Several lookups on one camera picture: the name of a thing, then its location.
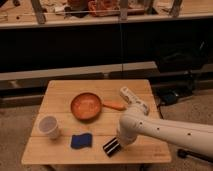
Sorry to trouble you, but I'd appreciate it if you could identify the black white striped eraser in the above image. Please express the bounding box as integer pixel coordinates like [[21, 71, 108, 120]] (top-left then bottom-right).
[[103, 137, 121, 157]]

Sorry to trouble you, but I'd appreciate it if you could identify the orange frying pan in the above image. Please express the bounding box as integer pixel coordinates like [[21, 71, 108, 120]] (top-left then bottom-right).
[[70, 92, 126, 121]]

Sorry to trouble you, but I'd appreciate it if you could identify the blue cloth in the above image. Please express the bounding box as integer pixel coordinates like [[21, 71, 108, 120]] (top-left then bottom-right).
[[71, 133, 92, 149]]

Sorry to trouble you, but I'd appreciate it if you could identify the black bag on floor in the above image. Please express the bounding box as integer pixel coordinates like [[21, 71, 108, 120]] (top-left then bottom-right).
[[154, 43, 206, 73]]

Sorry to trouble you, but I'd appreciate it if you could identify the wooden table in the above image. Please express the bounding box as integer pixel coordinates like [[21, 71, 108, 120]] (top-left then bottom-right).
[[21, 80, 171, 165]]

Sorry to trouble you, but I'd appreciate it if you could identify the black tripod leg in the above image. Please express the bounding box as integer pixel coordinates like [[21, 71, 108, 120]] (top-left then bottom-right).
[[177, 149, 213, 164]]

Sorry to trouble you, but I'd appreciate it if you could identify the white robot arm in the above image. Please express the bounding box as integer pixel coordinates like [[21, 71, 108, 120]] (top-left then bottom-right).
[[117, 104, 213, 158]]

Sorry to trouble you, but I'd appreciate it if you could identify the orange object on shelf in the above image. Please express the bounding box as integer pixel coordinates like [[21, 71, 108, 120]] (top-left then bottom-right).
[[88, 0, 119, 17]]

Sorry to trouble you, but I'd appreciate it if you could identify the translucent plastic cup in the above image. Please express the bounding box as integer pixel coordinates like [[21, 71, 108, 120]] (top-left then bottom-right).
[[38, 116, 60, 140]]

